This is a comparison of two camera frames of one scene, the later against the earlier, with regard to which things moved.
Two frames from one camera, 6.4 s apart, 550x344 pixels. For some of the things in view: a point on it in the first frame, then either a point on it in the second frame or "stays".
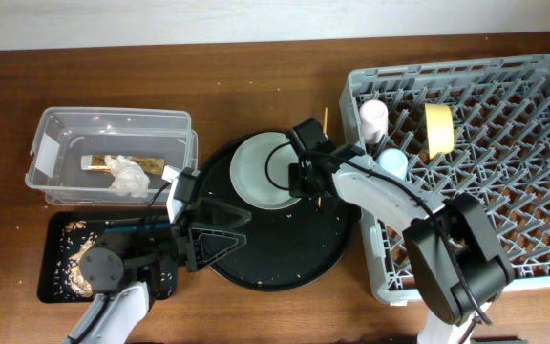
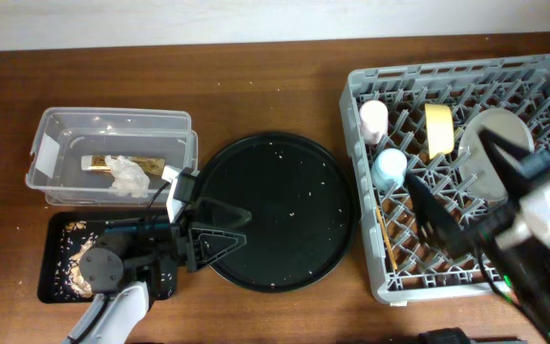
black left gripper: [194, 255] stays
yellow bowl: [439, 121] stays
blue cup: [393, 161] stays
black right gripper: [297, 184] -> [433, 212]
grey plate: [260, 170] -> [506, 124]
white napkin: [129, 177] stays
